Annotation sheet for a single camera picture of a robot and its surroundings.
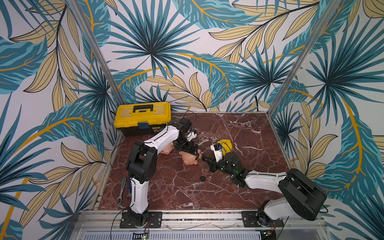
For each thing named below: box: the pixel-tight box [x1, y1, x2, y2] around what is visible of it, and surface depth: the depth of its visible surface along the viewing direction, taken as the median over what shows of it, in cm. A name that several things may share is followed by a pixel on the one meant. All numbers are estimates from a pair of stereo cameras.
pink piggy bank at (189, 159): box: [178, 149, 202, 166], surface depth 88 cm
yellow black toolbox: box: [114, 101, 172, 136], surface depth 97 cm
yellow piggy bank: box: [217, 139, 233, 156], surface depth 92 cm
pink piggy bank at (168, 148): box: [160, 141, 175, 155], surface depth 94 cm
